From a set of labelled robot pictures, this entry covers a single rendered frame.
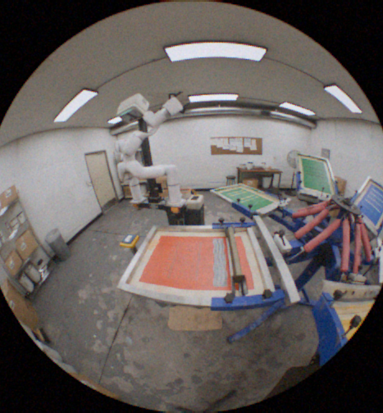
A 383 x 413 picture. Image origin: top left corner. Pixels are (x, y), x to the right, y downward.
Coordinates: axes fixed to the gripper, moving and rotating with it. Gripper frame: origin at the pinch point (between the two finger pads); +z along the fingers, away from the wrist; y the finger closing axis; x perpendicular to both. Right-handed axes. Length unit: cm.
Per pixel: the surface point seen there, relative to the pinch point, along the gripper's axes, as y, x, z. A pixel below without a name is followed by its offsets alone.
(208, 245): 60, 58, -54
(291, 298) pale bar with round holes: 43, 108, -33
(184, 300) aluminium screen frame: 32, 82, -69
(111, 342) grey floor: 43, 108, -210
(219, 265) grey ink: 52, 74, -53
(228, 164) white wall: 292, -196, 96
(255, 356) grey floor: 106, 179, -90
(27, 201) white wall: -124, -133, -295
